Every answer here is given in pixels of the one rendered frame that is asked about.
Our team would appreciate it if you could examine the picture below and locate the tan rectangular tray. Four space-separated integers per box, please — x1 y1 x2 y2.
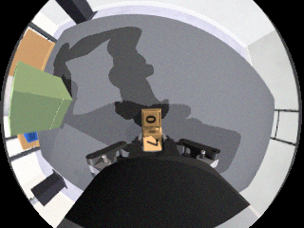
142 108 162 133

